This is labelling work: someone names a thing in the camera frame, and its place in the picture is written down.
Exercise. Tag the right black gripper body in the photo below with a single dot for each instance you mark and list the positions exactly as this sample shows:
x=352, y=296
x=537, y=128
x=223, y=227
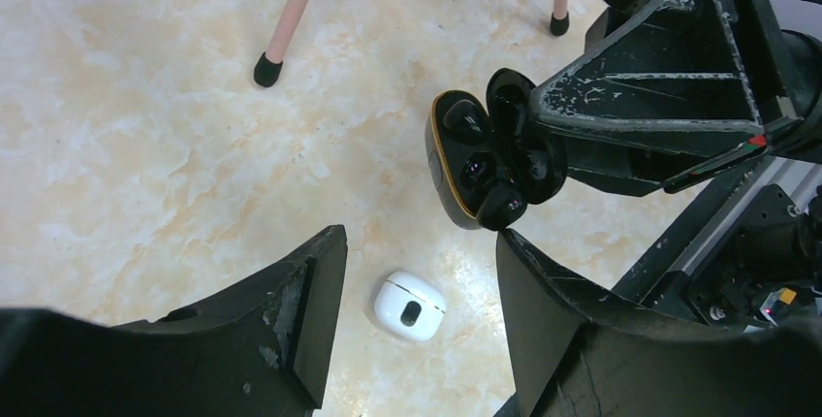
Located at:
x=784, y=68

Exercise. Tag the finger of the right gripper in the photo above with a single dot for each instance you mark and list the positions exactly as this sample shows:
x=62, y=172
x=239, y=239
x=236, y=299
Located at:
x=635, y=165
x=654, y=66

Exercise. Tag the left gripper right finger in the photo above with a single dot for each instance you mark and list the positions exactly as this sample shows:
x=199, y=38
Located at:
x=579, y=349

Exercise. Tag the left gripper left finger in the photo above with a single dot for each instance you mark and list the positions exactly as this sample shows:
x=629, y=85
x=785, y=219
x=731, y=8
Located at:
x=260, y=347

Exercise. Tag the white earbud charging case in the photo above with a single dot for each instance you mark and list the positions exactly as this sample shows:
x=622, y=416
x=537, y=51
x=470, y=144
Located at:
x=410, y=307

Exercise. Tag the black earbud charging case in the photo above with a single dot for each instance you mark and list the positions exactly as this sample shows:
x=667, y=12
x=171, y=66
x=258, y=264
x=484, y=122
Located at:
x=488, y=160

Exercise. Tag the pink music stand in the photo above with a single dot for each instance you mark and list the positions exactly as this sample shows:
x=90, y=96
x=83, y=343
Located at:
x=267, y=70

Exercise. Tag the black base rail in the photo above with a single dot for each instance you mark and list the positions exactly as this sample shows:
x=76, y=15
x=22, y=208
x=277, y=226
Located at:
x=745, y=255

